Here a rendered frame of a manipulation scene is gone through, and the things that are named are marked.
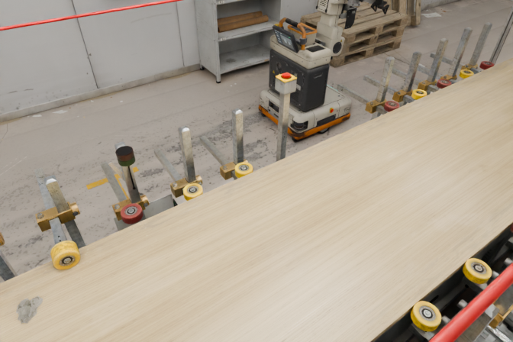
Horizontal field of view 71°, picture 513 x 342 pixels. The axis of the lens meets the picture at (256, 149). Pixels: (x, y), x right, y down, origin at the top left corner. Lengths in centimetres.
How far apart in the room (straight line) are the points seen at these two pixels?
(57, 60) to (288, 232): 318
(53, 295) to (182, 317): 42
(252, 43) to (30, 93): 257
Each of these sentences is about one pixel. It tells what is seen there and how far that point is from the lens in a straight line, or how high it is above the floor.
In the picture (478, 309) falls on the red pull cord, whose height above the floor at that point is 175.
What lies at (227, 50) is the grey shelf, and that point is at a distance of 468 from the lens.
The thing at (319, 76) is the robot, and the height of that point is 60.
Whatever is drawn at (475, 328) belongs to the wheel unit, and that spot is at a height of 108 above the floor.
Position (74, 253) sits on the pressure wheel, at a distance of 136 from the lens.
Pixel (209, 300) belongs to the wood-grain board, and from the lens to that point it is 122.
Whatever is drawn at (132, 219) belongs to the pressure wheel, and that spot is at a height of 90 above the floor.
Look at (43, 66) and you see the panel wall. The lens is 407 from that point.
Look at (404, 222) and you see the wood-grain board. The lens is 151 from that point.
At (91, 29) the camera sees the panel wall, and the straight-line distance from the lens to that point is 403.
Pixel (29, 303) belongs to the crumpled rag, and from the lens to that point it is 138.
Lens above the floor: 196
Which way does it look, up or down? 38 degrees down
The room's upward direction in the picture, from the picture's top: 1 degrees clockwise
